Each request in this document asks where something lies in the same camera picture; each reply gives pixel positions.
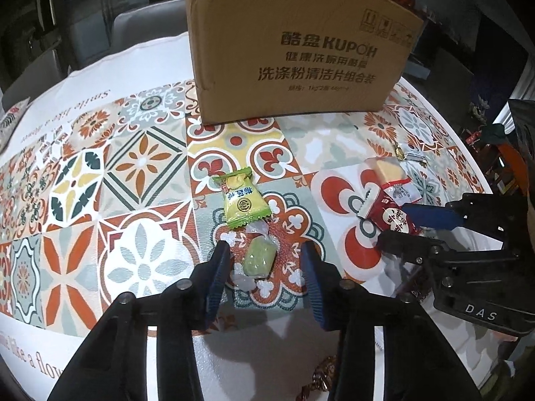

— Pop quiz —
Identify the green candy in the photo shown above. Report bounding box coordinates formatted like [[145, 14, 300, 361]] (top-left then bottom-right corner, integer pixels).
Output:
[[230, 220, 279, 292]]

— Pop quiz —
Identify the patterned tile tablecloth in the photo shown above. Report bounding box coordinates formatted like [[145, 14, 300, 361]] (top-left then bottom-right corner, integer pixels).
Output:
[[1, 81, 489, 336]]

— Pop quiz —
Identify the yellow-green snack packet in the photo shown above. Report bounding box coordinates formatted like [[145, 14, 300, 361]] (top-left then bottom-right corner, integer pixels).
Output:
[[212, 167, 272, 230]]

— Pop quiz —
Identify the clear red cake packet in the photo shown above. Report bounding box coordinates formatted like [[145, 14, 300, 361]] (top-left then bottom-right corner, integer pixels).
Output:
[[364, 157, 422, 207]]

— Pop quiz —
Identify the grey dining chair left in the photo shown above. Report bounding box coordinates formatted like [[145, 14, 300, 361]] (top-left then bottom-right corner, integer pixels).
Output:
[[2, 49, 65, 108]]

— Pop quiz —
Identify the grey dining chair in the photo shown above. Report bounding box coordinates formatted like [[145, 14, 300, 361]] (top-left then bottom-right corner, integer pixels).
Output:
[[110, 0, 188, 53], [2, 49, 65, 108]]

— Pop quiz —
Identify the brown foil wrapped candy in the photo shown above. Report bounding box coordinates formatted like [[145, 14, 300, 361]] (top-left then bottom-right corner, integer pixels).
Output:
[[296, 356, 336, 401]]

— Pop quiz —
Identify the red white snack packet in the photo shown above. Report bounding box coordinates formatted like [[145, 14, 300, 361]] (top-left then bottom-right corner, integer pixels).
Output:
[[357, 183, 419, 235]]

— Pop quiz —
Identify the brown cardboard box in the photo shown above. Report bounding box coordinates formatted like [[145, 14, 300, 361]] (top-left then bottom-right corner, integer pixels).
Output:
[[186, 0, 423, 124]]

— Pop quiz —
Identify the grey dining chair right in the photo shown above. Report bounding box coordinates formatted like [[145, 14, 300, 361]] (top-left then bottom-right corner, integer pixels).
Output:
[[110, 0, 188, 53]]

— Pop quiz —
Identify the white patterned snack bag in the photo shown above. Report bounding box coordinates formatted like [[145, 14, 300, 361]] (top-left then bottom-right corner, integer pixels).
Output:
[[0, 98, 30, 153]]

